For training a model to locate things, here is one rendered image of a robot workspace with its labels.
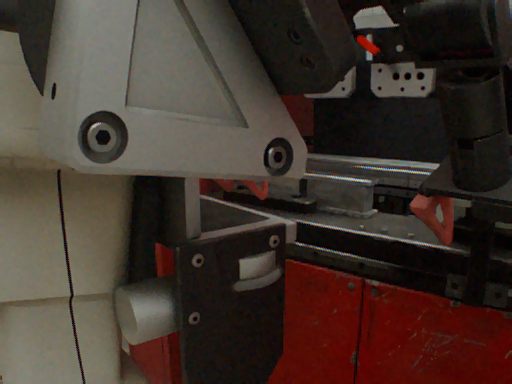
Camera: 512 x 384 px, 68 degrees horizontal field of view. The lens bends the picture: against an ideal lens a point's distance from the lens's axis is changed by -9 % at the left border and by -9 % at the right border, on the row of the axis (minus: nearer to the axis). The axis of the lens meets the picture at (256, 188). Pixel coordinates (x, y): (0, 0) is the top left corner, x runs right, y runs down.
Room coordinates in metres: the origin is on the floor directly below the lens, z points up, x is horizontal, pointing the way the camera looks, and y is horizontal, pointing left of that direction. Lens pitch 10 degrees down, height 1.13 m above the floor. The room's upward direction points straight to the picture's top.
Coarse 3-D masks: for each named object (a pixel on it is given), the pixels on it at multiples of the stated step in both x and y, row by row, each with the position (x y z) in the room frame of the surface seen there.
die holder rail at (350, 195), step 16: (304, 176) 1.11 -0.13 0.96; (320, 176) 1.08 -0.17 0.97; (336, 176) 1.09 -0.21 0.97; (352, 176) 1.07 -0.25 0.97; (272, 192) 1.18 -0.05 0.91; (288, 192) 1.15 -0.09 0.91; (304, 192) 1.15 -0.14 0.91; (320, 192) 1.08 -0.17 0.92; (336, 192) 1.05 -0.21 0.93; (352, 192) 1.02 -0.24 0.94; (368, 192) 1.02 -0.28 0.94; (320, 208) 1.08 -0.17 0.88; (336, 208) 1.05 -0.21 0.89; (352, 208) 1.02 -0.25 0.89; (368, 208) 1.02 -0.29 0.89
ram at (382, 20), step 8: (368, 16) 0.99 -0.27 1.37; (376, 16) 0.97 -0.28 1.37; (384, 16) 0.96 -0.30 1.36; (360, 24) 1.00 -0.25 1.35; (368, 24) 0.99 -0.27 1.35; (376, 24) 0.97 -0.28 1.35; (384, 24) 0.96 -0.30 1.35; (392, 24) 0.95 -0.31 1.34; (360, 32) 1.04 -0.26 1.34; (368, 32) 1.04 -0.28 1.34
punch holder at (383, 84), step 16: (384, 32) 0.96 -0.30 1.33; (400, 32) 0.93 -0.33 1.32; (384, 48) 0.96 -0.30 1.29; (400, 48) 0.93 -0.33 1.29; (384, 64) 0.95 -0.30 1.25; (400, 64) 0.93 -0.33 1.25; (384, 80) 0.95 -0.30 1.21; (400, 80) 0.93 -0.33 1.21; (416, 80) 0.90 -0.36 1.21; (432, 80) 0.88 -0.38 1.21; (384, 96) 0.95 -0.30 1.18; (400, 96) 0.93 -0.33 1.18; (416, 96) 0.90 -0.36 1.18; (432, 96) 0.90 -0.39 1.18
